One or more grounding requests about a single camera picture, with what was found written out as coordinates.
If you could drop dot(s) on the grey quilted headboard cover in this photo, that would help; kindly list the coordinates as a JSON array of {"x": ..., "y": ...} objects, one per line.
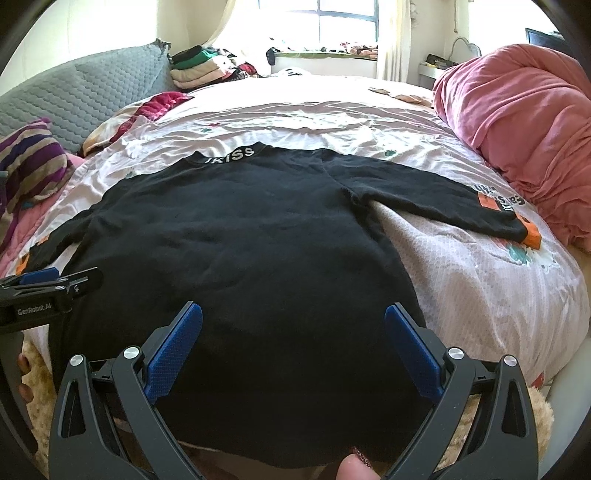
[{"x": 80, "y": 94}]

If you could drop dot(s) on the left hand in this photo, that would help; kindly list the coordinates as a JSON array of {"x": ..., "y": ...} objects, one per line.
[{"x": 24, "y": 390}]

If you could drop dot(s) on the black sweater with orange cuffs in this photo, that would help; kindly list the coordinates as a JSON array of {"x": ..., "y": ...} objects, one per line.
[{"x": 288, "y": 261}]

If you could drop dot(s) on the rose pink rolled blanket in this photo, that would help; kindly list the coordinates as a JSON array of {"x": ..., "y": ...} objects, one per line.
[{"x": 526, "y": 110}]

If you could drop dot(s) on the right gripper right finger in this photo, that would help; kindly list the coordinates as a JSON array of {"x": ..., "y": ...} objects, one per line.
[{"x": 502, "y": 441}]

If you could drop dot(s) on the cream fluffy rug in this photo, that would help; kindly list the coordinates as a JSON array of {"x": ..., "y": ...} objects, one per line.
[{"x": 41, "y": 409}]

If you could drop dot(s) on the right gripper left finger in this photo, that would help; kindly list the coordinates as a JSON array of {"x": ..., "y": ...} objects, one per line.
[{"x": 84, "y": 443}]

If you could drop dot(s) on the stack of folded clothes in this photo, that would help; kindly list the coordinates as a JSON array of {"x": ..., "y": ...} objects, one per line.
[{"x": 200, "y": 66}]

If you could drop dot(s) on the pink strawberry print duvet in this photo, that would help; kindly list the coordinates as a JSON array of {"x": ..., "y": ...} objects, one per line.
[{"x": 487, "y": 296}]

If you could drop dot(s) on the black monitor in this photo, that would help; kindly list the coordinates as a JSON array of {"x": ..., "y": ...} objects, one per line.
[{"x": 553, "y": 40}]

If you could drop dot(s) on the red and cream pillow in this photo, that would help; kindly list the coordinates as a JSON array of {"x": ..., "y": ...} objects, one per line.
[{"x": 149, "y": 109}]

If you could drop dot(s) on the purple striped pillow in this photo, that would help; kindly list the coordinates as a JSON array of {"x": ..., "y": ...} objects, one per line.
[{"x": 34, "y": 165}]

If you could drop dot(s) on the window with dark frame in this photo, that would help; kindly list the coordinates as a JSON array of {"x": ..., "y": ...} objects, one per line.
[{"x": 320, "y": 23}]

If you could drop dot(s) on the right hand thumb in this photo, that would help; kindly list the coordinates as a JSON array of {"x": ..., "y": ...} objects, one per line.
[{"x": 356, "y": 466}]

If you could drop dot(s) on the white side desk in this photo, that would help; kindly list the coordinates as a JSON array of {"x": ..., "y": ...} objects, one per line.
[{"x": 432, "y": 69}]

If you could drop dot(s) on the white curtain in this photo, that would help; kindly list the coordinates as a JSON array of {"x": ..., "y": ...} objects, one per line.
[{"x": 394, "y": 40}]

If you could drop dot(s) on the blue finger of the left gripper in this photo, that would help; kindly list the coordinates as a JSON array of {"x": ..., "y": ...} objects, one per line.
[{"x": 41, "y": 276}]

